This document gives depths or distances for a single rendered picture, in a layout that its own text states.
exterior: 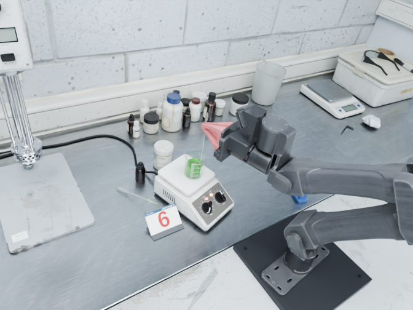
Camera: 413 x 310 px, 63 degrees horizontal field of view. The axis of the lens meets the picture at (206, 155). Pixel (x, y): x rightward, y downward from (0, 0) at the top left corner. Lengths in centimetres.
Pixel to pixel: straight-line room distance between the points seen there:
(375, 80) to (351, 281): 105
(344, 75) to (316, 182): 119
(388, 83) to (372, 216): 108
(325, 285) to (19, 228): 75
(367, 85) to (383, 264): 95
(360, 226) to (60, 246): 67
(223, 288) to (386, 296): 41
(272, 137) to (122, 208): 47
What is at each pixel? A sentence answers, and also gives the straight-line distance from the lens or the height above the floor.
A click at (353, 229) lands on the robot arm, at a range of 73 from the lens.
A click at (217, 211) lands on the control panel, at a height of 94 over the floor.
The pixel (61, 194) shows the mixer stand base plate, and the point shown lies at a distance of 100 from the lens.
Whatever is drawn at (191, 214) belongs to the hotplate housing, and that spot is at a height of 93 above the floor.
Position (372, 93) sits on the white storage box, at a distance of 176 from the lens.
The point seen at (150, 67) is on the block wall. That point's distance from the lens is 128.
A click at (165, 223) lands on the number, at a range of 91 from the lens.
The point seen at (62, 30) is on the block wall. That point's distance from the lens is 112.
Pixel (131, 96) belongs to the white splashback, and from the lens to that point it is 125.
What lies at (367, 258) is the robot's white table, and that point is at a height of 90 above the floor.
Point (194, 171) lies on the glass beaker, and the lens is 89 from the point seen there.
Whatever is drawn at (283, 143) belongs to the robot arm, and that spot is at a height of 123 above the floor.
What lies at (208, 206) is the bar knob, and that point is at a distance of 90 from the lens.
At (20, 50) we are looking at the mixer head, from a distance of 70.
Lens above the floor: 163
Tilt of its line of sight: 40 degrees down
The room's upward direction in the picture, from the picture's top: 11 degrees clockwise
